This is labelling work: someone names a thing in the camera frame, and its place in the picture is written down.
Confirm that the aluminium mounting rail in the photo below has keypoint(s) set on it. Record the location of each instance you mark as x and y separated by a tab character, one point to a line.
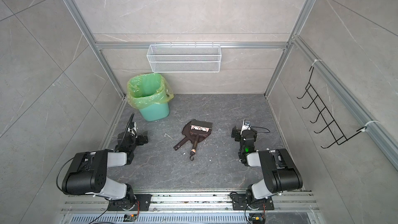
194	207

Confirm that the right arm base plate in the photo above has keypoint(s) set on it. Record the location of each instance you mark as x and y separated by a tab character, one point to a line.
243	202

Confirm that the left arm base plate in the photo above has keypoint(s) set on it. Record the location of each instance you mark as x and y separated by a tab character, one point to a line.
139	202

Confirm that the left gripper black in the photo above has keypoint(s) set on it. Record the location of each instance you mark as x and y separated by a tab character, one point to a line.
141	142

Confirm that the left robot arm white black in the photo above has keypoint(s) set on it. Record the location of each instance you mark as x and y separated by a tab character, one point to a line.
87	173

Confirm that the white wire mesh basket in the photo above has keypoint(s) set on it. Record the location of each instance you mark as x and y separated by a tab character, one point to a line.
184	58

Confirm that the green trash bin with liner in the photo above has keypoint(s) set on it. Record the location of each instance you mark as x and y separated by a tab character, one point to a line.
150	94

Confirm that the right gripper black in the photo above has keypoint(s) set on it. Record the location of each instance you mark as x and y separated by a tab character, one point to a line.
238	132

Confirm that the black wire hook rack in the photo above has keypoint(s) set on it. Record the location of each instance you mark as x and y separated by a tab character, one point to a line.
325	115

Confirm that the dark brown dustpan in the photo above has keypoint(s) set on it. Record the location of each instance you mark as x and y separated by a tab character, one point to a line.
187	137

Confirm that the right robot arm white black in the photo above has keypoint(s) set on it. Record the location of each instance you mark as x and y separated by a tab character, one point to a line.
278	169

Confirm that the dark brown hand brush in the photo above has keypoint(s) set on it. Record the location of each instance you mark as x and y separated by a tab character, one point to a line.
198	129

